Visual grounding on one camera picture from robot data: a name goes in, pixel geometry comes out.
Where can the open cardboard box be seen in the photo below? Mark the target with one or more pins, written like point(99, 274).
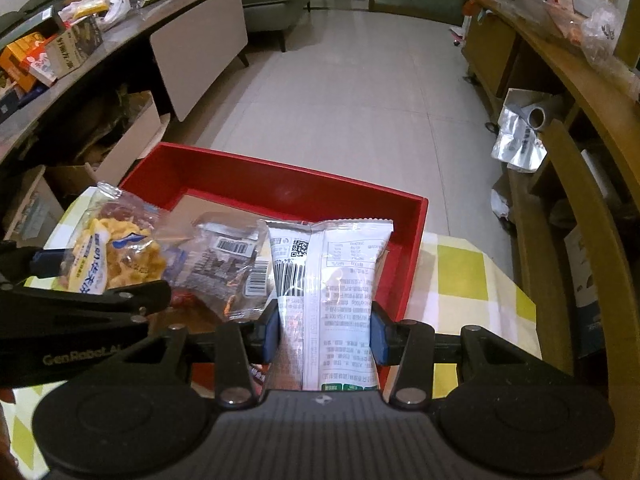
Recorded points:
point(135, 140)

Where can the small red white box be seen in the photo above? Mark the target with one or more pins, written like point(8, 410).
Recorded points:
point(44, 72)

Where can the wooden counter shelf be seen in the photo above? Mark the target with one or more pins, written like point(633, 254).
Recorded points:
point(550, 45)

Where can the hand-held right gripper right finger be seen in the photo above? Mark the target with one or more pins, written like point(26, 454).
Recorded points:
point(378, 335)

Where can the clear brown snack packet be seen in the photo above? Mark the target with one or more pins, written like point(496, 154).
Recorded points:
point(225, 265)

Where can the grey sofa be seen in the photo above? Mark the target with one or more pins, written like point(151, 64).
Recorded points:
point(275, 5)

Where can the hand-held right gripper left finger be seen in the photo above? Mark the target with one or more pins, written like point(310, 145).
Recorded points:
point(270, 332)

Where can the grey sideboard cabinet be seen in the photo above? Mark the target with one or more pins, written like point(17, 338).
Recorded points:
point(200, 50)

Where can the white snack packet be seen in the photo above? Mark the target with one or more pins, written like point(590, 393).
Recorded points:
point(330, 285)

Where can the white paper roll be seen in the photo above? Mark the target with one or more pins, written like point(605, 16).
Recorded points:
point(600, 175)

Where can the orange box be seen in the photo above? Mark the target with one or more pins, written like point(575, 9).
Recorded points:
point(20, 57)

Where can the crumpled white bag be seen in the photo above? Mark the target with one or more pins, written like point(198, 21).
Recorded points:
point(501, 205)

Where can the white plastic bag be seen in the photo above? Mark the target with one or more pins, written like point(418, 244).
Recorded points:
point(112, 2)

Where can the small red snack packet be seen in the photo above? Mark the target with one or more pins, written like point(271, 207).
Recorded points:
point(185, 300)

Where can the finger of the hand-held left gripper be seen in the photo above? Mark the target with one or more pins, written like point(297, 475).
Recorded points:
point(47, 263)
point(100, 302)

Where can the silver foil bag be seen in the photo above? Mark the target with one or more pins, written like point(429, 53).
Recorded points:
point(520, 135)

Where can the white carton box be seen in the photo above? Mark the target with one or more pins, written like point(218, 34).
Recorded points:
point(587, 285)

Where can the clear plastic bag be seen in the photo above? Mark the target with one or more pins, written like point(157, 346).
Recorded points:
point(602, 35)

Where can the flat cardboard box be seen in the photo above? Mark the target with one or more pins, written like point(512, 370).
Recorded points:
point(30, 205)

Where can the green checkered tablecloth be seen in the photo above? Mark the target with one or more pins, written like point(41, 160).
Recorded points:
point(465, 280)

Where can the yellow crisps packet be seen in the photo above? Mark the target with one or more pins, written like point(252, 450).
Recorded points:
point(120, 255)

